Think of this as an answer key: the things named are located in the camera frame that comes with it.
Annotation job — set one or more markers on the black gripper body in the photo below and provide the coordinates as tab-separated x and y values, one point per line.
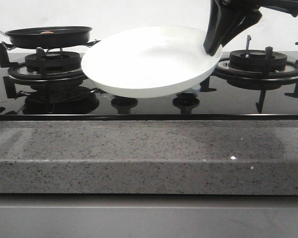
286	6

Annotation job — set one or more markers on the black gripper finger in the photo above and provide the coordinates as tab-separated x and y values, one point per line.
251	18
222	18

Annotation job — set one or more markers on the white plate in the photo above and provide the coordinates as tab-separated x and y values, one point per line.
150	62

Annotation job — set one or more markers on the black frying pan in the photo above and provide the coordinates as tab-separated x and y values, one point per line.
62	37

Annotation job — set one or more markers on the right black gas burner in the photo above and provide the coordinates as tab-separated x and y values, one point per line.
255	60

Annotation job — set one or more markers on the black gas burner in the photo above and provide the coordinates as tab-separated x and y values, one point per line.
255	60
54	62

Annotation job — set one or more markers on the right silver stove knob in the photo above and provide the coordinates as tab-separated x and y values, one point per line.
191	90

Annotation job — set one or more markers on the black glass cooktop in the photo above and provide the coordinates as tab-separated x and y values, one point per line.
216	99

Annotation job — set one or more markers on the left black gas burner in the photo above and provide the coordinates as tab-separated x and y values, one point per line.
54	62

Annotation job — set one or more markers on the left black pan support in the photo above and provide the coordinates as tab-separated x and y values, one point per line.
12	73

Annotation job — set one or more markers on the grey cabinet drawer front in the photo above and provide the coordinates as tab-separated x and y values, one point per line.
133	216

